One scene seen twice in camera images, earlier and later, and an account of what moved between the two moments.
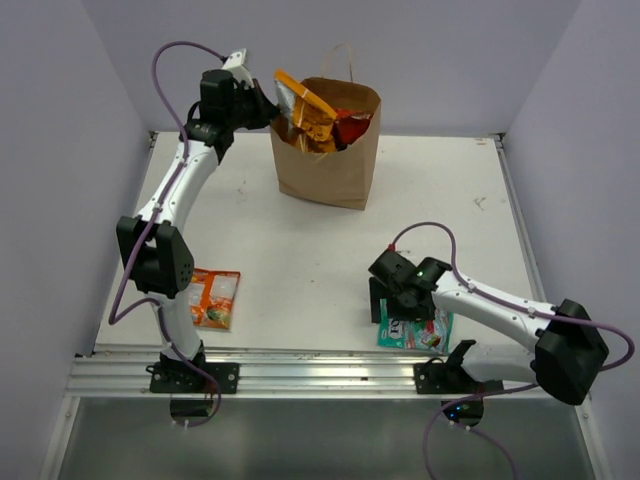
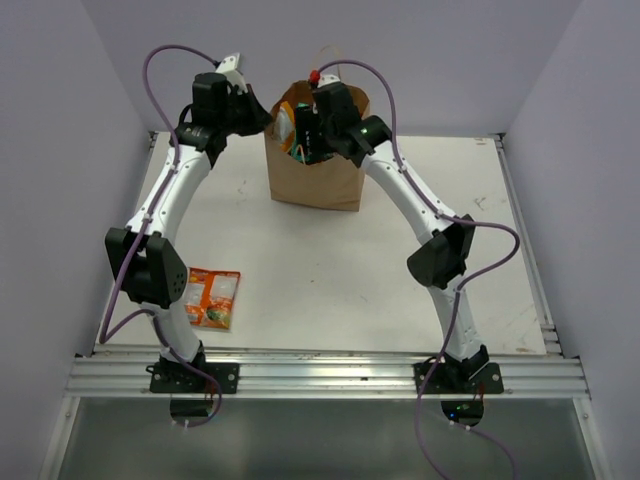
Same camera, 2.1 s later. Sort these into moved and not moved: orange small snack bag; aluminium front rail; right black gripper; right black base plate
Moved: right black gripper
Not moved: right black base plate; orange small snack bag; aluminium front rail
